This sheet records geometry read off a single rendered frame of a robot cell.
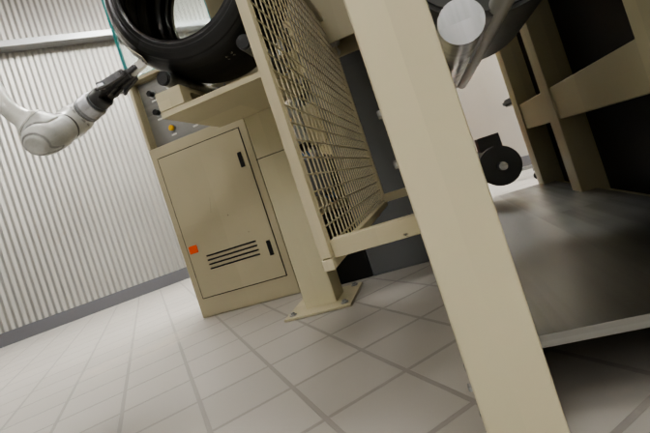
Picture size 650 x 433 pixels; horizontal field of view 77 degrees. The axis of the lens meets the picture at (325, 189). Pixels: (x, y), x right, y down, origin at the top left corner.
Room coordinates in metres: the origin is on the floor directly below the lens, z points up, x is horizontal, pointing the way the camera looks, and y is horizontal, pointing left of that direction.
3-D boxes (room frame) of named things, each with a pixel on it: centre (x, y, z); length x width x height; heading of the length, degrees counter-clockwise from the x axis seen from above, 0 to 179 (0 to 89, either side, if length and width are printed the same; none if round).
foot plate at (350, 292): (1.61, 0.14, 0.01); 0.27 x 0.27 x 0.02; 75
